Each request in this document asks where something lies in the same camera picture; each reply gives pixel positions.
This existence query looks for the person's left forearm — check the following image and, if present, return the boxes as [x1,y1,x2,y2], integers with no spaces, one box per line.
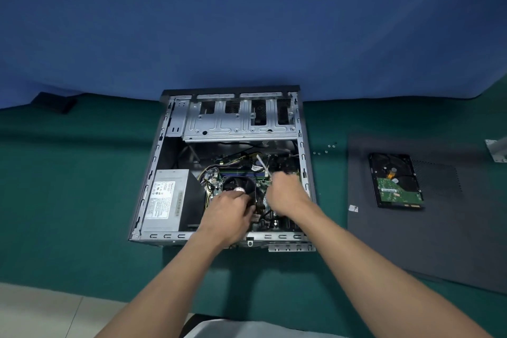
[95,230,234,338]

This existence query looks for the grey metal post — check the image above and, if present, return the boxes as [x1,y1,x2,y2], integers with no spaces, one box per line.
[484,137,507,163]

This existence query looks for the silver power supply unit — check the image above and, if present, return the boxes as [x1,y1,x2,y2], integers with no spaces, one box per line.
[140,168,191,232]

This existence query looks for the person's white shirt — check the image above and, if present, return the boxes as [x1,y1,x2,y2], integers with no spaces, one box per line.
[186,320,346,338]

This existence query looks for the hard drive with cables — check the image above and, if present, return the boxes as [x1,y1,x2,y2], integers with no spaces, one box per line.
[367,152,425,209]

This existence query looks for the person's right forearm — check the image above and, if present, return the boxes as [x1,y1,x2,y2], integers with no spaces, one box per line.
[291,203,494,338]

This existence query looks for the desktop computer case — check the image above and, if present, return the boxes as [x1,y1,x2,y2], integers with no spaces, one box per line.
[127,84,318,254]

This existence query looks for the silver metal drive cage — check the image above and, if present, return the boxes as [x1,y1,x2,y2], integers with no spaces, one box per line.
[182,97,300,142]

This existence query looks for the black flat base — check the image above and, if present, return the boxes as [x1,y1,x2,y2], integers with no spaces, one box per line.
[30,91,78,115]

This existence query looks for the white cable connector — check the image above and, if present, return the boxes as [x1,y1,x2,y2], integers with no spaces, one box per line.
[256,154,271,177]

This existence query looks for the person's left hand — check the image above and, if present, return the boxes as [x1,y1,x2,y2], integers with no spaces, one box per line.
[199,190,257,249]

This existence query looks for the person's right hand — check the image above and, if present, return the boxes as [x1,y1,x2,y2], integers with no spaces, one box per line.
[265,170,314,223]

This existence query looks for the blue cloth curtain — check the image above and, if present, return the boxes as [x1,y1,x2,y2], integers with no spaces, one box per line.
[0,0,507,111]

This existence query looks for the yellow and black cable bundle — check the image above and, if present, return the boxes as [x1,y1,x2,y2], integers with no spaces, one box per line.
[198,153,255,193]

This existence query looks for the green floor mat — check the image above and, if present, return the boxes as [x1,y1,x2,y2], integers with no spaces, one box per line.
[0,74,507,338]

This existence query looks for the person's black shorts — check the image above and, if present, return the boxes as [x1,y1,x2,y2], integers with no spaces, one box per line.
[183,313,231,335]

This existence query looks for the black side panel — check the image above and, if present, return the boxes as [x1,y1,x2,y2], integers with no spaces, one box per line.
[346,133,507,296]

